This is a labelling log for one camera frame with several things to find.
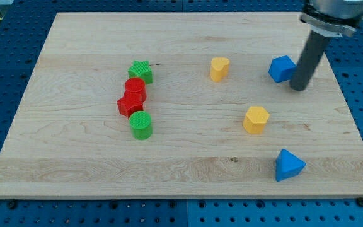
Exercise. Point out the yellow hexagon block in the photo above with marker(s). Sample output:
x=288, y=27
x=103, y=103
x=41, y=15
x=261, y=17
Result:
x=255, y=120

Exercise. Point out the green star block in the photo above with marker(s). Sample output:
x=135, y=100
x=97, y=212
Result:
x=141, y=69

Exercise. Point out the yellow heart block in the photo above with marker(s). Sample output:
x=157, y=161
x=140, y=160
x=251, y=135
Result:
x=219, y=67

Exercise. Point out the green cylinder block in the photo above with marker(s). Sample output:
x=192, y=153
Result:
x=141, y=125

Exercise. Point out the red star block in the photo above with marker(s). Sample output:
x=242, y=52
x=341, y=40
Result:
x=130, y=103

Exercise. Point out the red cylinder block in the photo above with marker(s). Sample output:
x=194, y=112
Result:
x=136, y=86

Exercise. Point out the blue triangle block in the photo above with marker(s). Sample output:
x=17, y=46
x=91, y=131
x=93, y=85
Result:
x=288, y=165

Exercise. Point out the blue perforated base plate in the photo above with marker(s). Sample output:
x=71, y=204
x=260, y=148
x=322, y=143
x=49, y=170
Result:
x=23, y=31

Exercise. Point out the light wooden board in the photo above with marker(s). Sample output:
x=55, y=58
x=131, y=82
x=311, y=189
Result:
x=69, y=141

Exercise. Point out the blue cube block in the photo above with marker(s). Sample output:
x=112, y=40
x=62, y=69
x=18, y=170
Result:
x=282, y=69

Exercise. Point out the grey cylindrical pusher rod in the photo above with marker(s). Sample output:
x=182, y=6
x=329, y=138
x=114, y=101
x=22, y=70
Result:
x=309, y=60

